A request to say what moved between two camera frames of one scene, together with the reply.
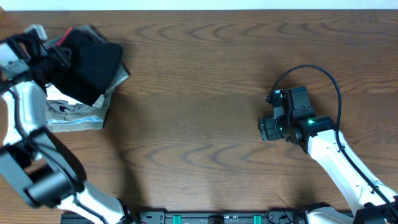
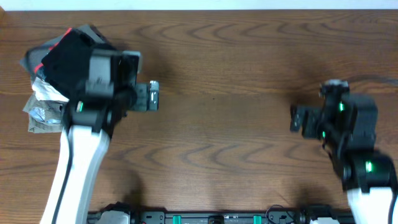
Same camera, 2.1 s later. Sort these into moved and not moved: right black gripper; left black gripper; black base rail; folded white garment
Moved: right black gripper; left black gripper
Not moved: black base rail; folded white garment
